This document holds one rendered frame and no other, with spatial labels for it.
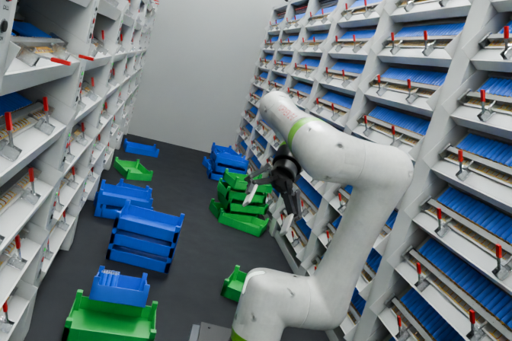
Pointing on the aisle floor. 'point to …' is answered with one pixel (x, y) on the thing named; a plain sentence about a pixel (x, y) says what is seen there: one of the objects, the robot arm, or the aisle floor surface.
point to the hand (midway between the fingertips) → (266, 216)
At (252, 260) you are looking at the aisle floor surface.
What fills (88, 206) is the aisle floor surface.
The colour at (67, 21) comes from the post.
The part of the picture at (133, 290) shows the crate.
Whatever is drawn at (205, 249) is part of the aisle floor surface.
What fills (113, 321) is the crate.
